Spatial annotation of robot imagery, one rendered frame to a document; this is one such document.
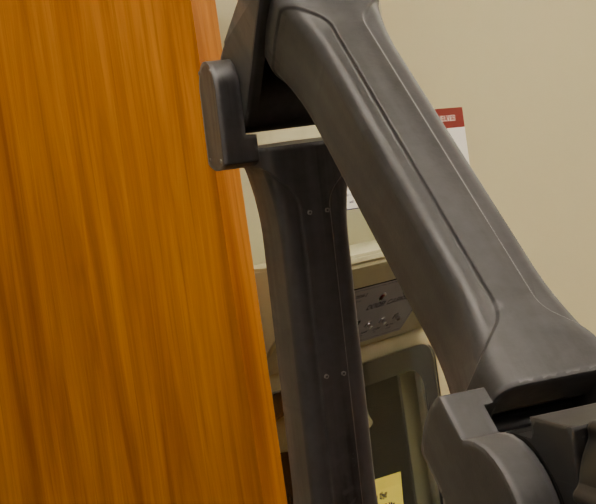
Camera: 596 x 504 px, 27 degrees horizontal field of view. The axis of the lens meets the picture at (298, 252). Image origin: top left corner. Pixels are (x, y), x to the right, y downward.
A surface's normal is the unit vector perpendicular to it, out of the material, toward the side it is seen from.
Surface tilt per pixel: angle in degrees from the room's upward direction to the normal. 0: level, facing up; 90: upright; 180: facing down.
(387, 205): 87
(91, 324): 90
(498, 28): 90
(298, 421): 90
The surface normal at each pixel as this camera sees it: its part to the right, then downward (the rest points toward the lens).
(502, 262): 0.12, -0.70
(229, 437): -0.62, 0.13
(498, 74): 0.77, -0.07
